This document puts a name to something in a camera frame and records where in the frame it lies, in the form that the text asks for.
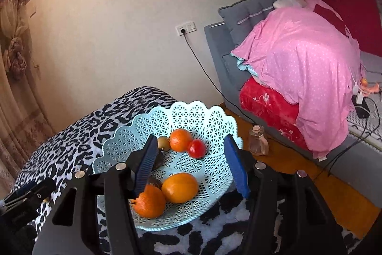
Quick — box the tan kiwi-like fruit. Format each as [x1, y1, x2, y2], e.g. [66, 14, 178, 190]
[157, 136, 171, 152]

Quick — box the small orange tangerine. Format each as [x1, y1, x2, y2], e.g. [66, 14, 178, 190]
[131, 184, 166, 219]

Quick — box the large orange fruit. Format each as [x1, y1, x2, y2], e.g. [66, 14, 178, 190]
[161, 173, 198, 204]

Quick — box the brown fruit in basket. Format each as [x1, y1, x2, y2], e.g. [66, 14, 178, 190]
[152, 150, 164, 171]

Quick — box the clear glass bottle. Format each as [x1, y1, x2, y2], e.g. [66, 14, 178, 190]
[249, 125, 269, 156]

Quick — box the red tomato in basket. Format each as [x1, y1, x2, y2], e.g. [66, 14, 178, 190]
[187, 139, 207, 159]

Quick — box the orange fruit in basket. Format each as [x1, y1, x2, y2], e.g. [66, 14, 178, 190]
[169, 129, 193, 153]

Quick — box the light blue lattice basket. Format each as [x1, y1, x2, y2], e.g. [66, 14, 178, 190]
[93, 101, 244, 232]

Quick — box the red floral quilt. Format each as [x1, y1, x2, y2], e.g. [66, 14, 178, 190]
[239, 77, 308, 150]

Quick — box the leopard print table cloth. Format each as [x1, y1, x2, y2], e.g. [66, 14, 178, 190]
[16, 87, 249, 254]

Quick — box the beige patterned curtain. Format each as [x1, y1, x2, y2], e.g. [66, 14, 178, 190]
[1, 0, 54, 194]

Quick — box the grey sofa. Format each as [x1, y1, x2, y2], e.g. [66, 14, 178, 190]
[205, 0, 381, 206]

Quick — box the pink blanket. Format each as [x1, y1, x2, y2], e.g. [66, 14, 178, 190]
[231, 0, 362, 158]

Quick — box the black power adapter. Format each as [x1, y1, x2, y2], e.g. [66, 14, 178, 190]
[352, 95, 370, 119]

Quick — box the white charger plug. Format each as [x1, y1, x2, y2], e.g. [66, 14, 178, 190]
[353, 84, 364, 105]

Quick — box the orange toy on sofa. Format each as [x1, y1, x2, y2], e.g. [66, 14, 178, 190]
[360, 78, 381, 96]

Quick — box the white pillow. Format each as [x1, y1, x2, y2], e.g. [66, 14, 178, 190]
[273, 0, 308, 9]

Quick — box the black power cable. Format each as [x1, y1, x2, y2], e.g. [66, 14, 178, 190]
[180, 29, 258, 126]

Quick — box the white wall socket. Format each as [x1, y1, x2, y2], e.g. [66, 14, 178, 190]
[175, 21, 197, 36]

